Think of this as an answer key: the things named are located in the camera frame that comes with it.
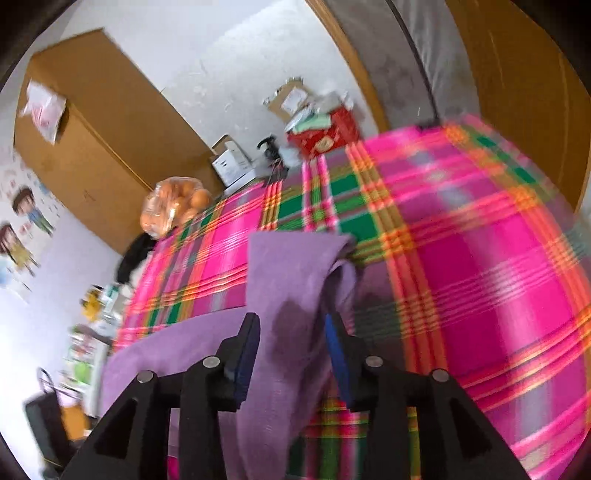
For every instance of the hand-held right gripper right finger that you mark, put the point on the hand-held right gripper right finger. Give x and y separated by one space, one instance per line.
339 364

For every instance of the bag of oranges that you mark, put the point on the bag of oranges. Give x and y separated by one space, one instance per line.
178 203

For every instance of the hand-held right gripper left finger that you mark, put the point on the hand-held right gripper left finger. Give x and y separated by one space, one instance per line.
244 364

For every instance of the white cardboard box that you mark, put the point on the white cardboard box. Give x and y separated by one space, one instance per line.
233 161

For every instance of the wooden door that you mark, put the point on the wooden door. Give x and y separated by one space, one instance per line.
517 92

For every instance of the clear plastic door curtain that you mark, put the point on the clear plastic door curtain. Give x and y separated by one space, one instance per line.
397 60

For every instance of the yellow packet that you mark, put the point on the yellow packet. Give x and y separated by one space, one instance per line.
91 304

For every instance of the purple fleece garment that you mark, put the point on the purple fleece garment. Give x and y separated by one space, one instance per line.
286 277

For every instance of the pink green plaid blanket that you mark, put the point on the pink green plaid blanket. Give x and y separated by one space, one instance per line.
461 254

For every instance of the brown labelled cardboard box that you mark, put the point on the brown labelled cardboard box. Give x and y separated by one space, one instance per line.
288 99

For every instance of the pile of plastic mailer bags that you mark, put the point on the pile of plastic mailer bags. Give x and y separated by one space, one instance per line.
318 113

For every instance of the white pink plastic bag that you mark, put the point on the white pink plastic bag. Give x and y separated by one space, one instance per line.
44 110

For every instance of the wooden door frame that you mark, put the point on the wooden door frame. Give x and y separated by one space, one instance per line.
351 60

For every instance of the wooden wardrobe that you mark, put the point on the wooden wardrobe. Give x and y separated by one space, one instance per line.
92 138

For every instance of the cartoon wall sticker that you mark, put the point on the cartoon wall sticker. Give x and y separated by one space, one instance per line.
27 207

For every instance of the green white box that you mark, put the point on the green white box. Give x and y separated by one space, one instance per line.
114 297

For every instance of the red gift box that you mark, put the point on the red gift box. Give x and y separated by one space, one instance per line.
328 138

